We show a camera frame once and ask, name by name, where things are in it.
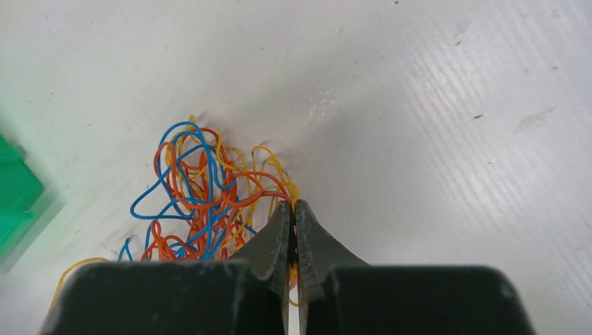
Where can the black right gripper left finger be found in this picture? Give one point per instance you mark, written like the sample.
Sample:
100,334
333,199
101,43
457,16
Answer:
244,294

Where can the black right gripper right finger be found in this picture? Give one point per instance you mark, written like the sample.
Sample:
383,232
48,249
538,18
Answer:
341,294

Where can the green plastic bin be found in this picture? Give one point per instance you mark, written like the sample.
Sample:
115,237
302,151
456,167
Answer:
20,190

